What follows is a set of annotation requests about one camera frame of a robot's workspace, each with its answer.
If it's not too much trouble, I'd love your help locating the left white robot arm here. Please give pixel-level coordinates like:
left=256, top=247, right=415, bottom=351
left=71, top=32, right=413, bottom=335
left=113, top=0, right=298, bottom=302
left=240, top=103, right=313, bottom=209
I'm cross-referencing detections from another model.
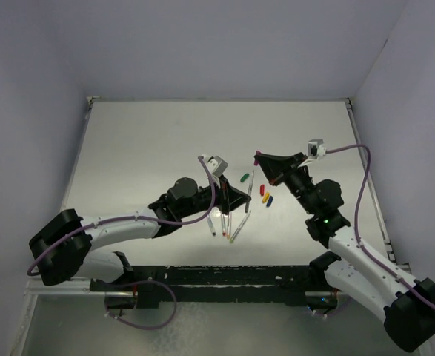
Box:
left=28, top=177, right=251, bottom=291

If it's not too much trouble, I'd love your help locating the purple pen cap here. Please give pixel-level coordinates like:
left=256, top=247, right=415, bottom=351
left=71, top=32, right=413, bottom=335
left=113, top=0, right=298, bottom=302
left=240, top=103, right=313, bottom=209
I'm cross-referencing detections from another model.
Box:
left=253, top=150, right=260, bottom=166

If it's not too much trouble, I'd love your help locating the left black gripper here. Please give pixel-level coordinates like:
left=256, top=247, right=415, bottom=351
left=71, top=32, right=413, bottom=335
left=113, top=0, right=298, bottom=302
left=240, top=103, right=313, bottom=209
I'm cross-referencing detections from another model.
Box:
left=179, top=174, right=250, bottom=219

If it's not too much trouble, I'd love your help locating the purple pen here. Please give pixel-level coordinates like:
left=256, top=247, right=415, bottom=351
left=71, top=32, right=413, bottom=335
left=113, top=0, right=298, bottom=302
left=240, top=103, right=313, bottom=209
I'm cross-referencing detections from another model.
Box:
left=245, top=170, right=254, bottom=214

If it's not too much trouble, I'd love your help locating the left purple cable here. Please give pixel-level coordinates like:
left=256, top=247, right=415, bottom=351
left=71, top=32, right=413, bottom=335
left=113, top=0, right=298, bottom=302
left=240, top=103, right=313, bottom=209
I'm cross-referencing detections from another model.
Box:
left=27, top=155, right=220, bottom=276

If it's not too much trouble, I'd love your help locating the red tipped pen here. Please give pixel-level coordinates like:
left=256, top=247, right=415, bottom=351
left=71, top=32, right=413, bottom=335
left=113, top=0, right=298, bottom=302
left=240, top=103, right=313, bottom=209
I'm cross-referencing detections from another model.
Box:
left=220, top=213, right=227, bottom=237

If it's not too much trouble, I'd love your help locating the yellow pen cap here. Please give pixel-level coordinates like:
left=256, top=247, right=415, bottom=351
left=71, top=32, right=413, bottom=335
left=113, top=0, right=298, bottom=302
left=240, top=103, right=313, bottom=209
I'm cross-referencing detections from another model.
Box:
left=262, top=192, right=270, bottom=203

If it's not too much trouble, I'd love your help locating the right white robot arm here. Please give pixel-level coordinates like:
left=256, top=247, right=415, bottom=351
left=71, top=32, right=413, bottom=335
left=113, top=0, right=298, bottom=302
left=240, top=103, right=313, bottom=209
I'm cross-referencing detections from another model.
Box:
left=254, top=153, right=435, bottom=352

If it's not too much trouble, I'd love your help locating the yellow tipped pen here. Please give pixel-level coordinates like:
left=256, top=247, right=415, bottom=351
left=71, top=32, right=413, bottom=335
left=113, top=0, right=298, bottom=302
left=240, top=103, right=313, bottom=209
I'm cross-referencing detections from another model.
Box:
left=226, top=212, right=232, bottom=241

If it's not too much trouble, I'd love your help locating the green tipped pen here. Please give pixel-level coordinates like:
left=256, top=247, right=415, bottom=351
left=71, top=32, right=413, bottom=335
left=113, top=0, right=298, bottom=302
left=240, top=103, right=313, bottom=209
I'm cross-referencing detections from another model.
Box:
left=229, top=210, right=252, bottom=243

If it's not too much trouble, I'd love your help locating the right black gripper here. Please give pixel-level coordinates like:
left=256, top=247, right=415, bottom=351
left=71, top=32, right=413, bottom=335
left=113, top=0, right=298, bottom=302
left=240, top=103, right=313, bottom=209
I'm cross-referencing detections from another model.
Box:
left=256, top=152, right=317, bottom=214

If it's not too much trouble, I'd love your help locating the green pen cap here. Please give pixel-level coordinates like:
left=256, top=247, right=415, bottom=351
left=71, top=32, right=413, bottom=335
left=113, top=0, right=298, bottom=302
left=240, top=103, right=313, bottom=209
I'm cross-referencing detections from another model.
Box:
left=240, top=173, right=250, bottom=182

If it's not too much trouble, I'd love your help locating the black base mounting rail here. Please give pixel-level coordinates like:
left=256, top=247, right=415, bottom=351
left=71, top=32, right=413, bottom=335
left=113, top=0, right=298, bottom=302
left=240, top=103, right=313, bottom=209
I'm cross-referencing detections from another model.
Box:
left=90, top=252, right=341, bottom=309

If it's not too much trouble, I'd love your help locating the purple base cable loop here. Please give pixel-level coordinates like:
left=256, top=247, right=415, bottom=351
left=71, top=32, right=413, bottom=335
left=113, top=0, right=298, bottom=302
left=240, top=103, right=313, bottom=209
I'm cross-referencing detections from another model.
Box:
left=104, top=277, right=178, bottom=330

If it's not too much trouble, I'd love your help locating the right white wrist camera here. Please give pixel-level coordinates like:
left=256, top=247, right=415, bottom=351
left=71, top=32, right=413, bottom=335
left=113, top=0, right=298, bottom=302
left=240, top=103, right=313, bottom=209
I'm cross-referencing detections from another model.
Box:
left=308, top=139, right=327, bottom=160

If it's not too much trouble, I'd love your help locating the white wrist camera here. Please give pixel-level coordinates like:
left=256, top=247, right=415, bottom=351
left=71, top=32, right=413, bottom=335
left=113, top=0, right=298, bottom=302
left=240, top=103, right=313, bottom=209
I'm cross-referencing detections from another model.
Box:
left=201, top=154, right=228, bottom=178
left=308, top=139, right=327, bottom=160

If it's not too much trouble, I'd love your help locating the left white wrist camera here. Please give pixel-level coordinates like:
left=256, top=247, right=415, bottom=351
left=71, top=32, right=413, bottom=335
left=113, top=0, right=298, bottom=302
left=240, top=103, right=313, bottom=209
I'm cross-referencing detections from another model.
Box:
left=201, top=154, right=228, bottom=178

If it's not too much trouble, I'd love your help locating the blue pen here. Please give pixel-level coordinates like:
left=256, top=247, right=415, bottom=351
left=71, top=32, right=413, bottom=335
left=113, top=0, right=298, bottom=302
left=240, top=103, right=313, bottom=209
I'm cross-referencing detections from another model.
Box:
left=206, top=215, right=216, bottom=237

